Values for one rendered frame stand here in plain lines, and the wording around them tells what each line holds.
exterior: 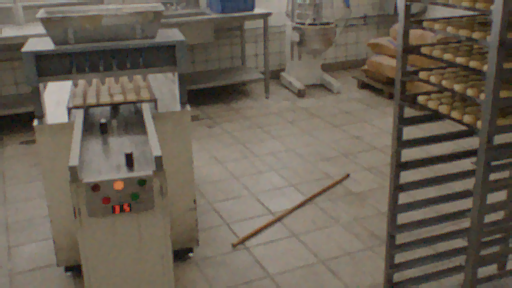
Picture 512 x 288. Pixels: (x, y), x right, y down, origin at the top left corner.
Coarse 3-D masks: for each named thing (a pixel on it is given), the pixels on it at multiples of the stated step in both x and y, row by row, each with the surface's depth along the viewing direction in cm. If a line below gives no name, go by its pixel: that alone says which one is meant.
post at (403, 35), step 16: (400, 0) 199; (400, 16) 201; (400, 32) 202; (400, 48) 203; (400, 64) 205; (400, 80) 207; (400, 112) 211; (400, 128) 213; (400, 160) 218; (384, 272) 237
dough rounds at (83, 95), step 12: (84, 84) 293; (96, 84) 294; (108, 84) 291; (120, 84) 291; (132, 84) 290; (144, 84) 289; (72, 96) 279; (84, 96) 279; (96, 96) 272; (108, 96) 270; (120, 96) 269; (132, 96) 269; (144, 96) 268
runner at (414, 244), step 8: (488, 224) 246; (496, 224) 248; (504, 224) 248; (448, 232) 239; (456, 232) 241; (464, 232) 242; (416, 240) 234; (424, 240) 235; (432, 240) 237; (440, 240) 237; (448, 240) 237; (392, 248) 230; (400, 248) 232; (408, 248) 232; (416, 248) 232
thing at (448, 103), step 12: (420, 96) 207; (432, 96) 207; (444, 96) 207; (456, 96) 207; (444, 108) 194; (456, 108) 196; (468, 108) 192; (504, 108) 193; (468, 120) 183; (480, 120) 180; (504, 120) 180
